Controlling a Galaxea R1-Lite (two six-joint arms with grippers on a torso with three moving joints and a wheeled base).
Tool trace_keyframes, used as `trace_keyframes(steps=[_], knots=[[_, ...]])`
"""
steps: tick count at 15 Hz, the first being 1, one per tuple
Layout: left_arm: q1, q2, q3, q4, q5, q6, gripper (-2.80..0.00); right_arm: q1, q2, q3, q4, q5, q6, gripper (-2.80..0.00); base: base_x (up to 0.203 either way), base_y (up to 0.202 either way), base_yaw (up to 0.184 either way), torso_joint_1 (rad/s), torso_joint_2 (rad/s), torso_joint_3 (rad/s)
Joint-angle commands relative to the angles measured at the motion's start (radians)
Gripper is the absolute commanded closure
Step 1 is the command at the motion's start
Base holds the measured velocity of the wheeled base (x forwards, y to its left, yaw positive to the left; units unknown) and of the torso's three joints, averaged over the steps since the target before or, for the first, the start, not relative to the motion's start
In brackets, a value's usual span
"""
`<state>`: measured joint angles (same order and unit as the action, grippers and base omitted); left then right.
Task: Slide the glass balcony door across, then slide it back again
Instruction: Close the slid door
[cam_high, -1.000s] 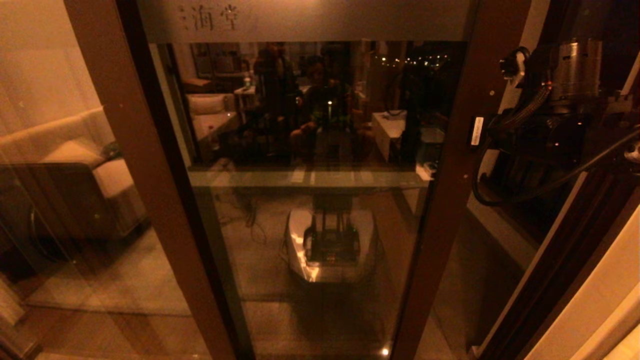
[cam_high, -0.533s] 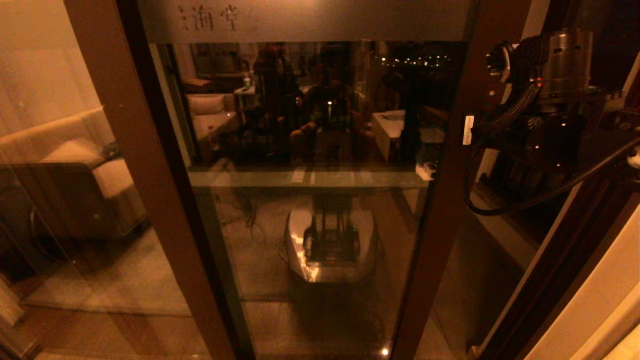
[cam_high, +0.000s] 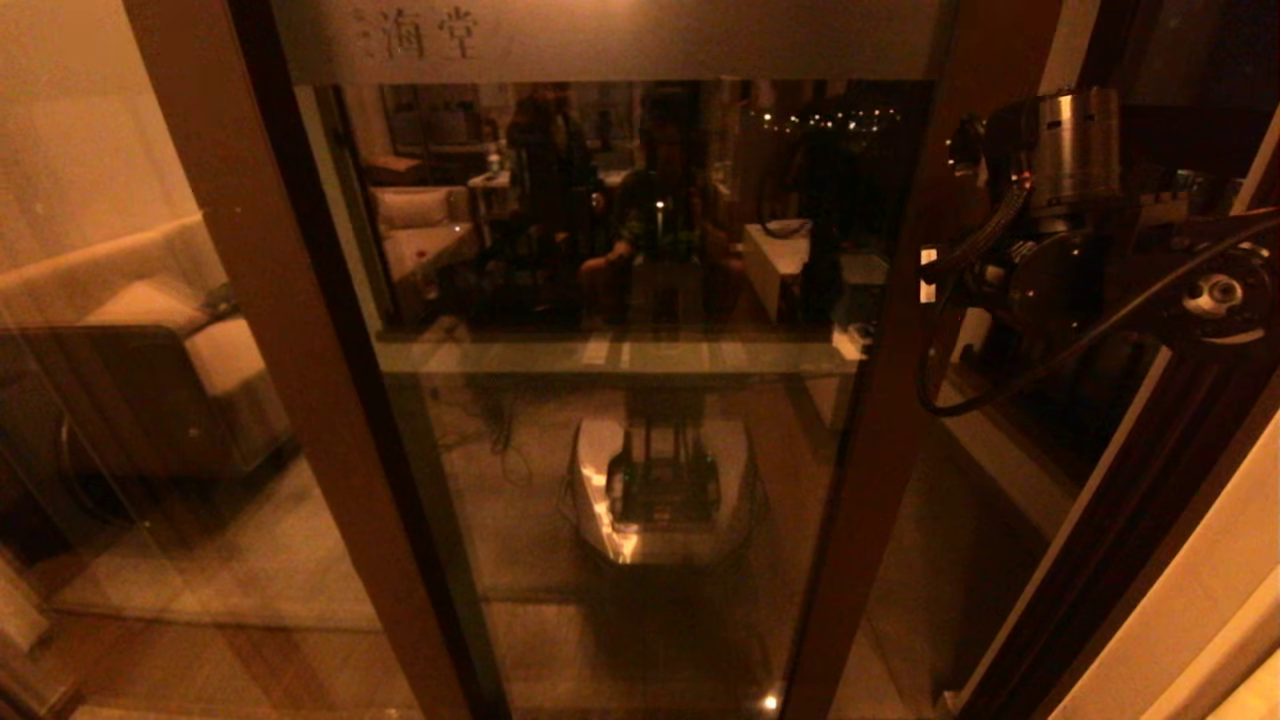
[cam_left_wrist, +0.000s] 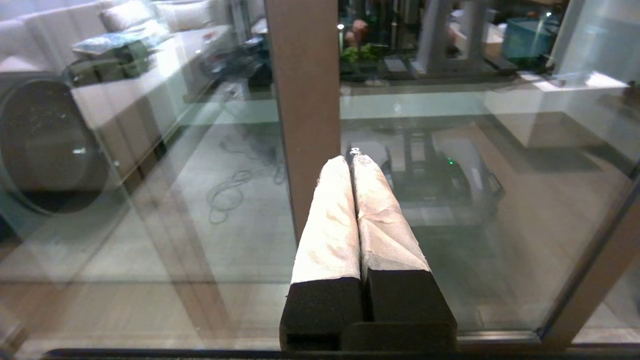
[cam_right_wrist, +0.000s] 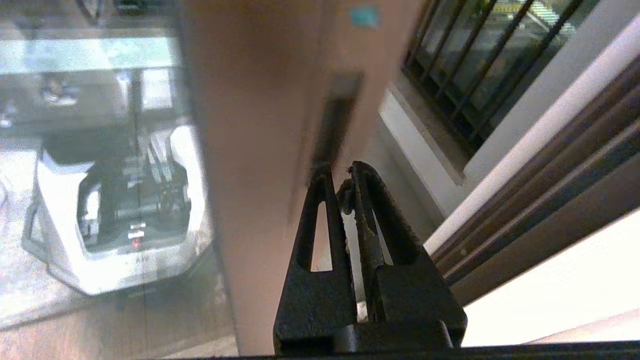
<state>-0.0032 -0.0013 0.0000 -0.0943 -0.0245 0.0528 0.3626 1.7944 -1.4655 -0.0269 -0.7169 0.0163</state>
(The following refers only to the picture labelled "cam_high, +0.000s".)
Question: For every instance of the stone side window sill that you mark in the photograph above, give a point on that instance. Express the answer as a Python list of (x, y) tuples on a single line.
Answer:
[(1010, 445)]

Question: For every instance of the small dark object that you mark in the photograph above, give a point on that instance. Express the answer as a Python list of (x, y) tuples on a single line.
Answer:
[(222, 300)]

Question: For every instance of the silver cylindrical right gripper motor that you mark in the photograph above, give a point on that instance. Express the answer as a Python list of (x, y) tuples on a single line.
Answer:
[(1075, 150)]

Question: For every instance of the dark brown door jamb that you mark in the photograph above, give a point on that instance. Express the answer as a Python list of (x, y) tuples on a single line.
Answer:
[(1150, 480)]

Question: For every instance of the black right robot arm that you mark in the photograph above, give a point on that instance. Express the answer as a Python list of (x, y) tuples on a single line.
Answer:
[(1220, 290)]

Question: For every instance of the grey sofa with light cushions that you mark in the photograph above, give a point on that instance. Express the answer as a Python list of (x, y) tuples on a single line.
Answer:
[(130, 400)]

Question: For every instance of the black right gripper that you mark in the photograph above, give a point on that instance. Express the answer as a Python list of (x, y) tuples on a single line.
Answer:
[(1040, 280)]

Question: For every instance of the brown framed glass sliding door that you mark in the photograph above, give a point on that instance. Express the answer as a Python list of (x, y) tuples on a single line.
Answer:
[(880, 450)]

